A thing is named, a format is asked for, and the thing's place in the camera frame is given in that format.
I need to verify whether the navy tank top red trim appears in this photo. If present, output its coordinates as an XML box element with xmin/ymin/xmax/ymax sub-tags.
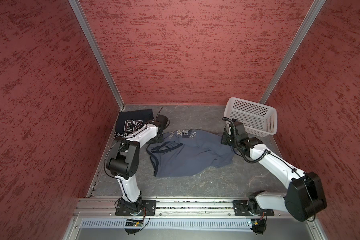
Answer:
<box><xmin>113</xmin><ymin>109</ymin><xmax>154</xmax><ymax>139</ymax></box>

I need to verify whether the grey blue tank top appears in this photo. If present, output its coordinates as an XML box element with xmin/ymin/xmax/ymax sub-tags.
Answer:
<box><xmin>147</xmin><ymin>129</ymin><xmax>235</xmax><ymax>178</ymax></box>

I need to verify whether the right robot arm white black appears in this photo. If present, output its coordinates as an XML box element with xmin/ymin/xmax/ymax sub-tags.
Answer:
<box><xmin>221</xmin><ymin>129</ymin><xmax>327</xmax><ymax>222</ymax></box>

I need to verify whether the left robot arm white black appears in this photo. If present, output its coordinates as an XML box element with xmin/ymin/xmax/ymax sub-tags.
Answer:
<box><xmin>104</xmin><ymin>116</ymin><xmax>170</xmax><ymax>216</ymax></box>

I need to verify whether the white plastic laundry basket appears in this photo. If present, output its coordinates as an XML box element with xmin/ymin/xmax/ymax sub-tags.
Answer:
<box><xmin>224</xmin><ymin>97</ymin><xmax>278</xmax><ymax>138</ymax></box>

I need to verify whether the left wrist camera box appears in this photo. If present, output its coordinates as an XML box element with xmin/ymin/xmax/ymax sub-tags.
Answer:
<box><xmin>155</xmin><ymin>115</ymin><xmax>170</xmax><ymax>129</ymax></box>

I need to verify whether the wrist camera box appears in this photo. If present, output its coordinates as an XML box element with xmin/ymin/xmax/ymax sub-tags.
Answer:
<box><xmin>230</xmin><ymin>121</ymin><xmax>247</xmax><ymax>136</ymax></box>
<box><xmin>155</xmin><ymin>115</ymin><xmax>170</xmax><ymax>129</ymax></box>

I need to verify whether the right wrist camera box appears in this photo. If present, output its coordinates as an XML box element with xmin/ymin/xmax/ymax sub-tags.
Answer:
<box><xmin>230</xmin><ymin>121</ymin><xmax>247</xmax><ymax>136</ymax></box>

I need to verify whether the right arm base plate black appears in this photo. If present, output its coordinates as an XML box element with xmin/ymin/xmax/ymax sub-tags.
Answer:
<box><xmin>233</xmin><ymin>200</ymin><xmax>275</xmax><ymax>217</ymax></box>

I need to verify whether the white slotted cable duct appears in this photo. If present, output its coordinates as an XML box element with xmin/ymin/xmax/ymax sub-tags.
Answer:
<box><xmin>80</xmin><ymin>218</ymin><xmax>252</xmax><ymax>232</ymax></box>

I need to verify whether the right controller board with wires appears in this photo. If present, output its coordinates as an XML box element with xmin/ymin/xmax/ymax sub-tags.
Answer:
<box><xmin>251</xmin><ymin>219</ymin><xmax>267</xmax><ymax>235</ymax></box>

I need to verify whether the controller board with wires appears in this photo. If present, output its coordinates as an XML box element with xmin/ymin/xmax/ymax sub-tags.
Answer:
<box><xmin>124</xmin><ymin>219</ymin><xmax>145</xmax><ymax>235</ymax></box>
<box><xmin>251</xmin><ymin>219</ymin><xmax>267</xmax><ymax>235</ymax></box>

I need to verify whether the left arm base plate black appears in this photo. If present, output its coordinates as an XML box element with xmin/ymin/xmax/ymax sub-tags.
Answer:
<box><xmin>115</xmin><ymin>199</ymin><xmax>157</xmax><ymax>217</ymax></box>

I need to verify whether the left controller board with wires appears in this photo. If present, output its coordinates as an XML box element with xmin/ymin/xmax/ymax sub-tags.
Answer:
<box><xmin>124</xmin><ymin>219</ymin><xmax>145</xmax><ymax>235</ymax></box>

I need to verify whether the aluminium mounting rail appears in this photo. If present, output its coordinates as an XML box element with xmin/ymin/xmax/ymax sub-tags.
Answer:
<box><xmin>73</xmin><ymin>196</ymin><xmax>292</xmax><ymax>218</ymax></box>

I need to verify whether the left aluminium corner post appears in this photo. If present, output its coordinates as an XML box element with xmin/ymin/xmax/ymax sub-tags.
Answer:
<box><xmin>69</xmin><ymin>0</ymin><xmax>125</xmax><ymax>112</ymax></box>

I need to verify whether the aluminium corner post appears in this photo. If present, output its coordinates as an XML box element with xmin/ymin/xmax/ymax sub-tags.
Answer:
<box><xmin>69</xmin><ymin>0</ymin><xmax>125</xmax><ymax>112</ymax></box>
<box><xmin>259</xmin><ymin>0</ymin><xmax>326</xmax><ymax>104</ymax></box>

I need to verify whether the right aluminium corner post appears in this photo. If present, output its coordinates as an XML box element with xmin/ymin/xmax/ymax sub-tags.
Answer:
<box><xmin>259</xmin><ymin>0</ymin><xmax>326</xmax><ymax>104</ymax></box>

